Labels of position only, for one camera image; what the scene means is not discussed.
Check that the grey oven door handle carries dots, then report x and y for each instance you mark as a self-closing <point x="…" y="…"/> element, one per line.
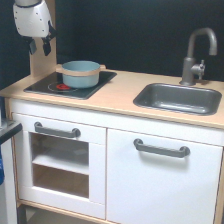
<point x="74" y="133"/>

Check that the blue pot with wooden rim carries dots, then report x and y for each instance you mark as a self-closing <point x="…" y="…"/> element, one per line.
<point x="80" y="74"/>

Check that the grey cabinet door handle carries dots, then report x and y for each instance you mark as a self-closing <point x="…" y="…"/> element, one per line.
<point x="180" y="153"/>

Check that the grey metal sink basin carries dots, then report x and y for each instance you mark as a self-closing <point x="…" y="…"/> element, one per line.
<point x="182" y="99"/>

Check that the wooden upright side post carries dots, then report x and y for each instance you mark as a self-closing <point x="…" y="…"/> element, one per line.
<point x="41" y="64"/>

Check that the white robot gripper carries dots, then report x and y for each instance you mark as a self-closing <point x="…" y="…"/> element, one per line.
<point x="33" y="20"/>

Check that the white wooden toy kitchen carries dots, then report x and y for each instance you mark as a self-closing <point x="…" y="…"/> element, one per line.
<point x="112" y="108"/>

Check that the grey toy faucet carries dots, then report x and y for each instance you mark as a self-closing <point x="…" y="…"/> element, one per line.
<point x="190" y="67"/>

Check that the white oven door with window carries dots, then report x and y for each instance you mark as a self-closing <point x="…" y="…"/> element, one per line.
<point x="63" y="173"/>

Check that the black toy induction hob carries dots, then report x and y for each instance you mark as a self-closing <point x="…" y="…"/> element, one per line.
<point x="54" y="85"/>

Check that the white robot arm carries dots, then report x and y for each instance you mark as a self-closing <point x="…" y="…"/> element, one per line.
<point x="33" y="20"/>

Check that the white cabinet door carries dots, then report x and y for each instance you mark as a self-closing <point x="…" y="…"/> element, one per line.
<point x="145" y="188"/>

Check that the grey object at left edge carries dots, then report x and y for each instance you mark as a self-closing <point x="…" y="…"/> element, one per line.
<point x="8" y="210"/>

